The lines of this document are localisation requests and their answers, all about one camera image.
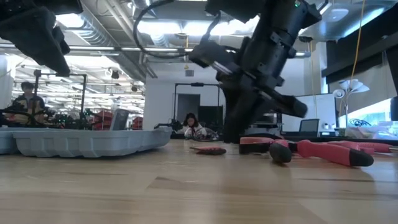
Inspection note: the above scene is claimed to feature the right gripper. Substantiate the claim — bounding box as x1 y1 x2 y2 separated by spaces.
188 42 308 143

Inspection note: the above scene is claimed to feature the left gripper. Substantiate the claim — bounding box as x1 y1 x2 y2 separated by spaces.
0 0 84 77

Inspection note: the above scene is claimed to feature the black work glove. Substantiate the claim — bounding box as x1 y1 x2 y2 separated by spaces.
241 133 283 140

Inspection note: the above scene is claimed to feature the small red black tool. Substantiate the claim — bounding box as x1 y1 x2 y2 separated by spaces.
189 145 227 156

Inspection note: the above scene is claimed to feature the pink tool handle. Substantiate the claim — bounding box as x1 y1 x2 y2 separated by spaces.
269 139 375 167

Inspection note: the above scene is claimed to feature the grey plastic tool case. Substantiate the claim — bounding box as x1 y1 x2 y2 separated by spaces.
0 126 174 159

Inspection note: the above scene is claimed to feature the red tool cabinet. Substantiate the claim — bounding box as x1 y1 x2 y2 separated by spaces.
93 110 114 131
132 116 144 131

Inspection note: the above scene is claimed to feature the person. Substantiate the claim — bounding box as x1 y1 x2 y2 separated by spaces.
12 81 46 125
182 112 208 139

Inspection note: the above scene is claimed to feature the grey mesh office chair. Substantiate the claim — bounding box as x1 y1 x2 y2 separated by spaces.
298 118 320 136

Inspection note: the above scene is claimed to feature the whiteboard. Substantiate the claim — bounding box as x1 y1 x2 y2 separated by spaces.
292 93 337 133

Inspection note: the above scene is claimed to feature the long tube ceiling light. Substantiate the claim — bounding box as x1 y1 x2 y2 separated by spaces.
0 43 312 58

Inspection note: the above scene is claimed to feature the white multi-head floor lamp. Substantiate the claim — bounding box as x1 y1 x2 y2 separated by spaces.
332 78 371 137

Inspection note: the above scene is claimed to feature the blue-grey chair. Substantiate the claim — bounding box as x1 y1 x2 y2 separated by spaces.
110 108 130 131

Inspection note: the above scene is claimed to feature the white ceiling disc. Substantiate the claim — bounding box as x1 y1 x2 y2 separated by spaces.
326 7 349 22

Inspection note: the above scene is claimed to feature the clear plastic bag pile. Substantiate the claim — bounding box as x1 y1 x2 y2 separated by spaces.
341 119 398 141

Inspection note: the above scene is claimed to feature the black rig frame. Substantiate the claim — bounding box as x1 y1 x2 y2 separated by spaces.
30 68 88 125
173 82 221 131

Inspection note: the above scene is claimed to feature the yellow ceiling drop cord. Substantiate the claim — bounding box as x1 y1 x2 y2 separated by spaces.
183 34 190 70

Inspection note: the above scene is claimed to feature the black looped cable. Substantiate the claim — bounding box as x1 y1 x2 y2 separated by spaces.
132 0 222 60

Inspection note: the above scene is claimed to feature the black cable bundle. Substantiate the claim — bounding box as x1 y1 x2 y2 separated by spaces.
349 118 373 128

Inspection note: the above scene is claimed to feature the yellow hanging cable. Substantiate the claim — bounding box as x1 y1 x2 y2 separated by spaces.
350 0 365 80

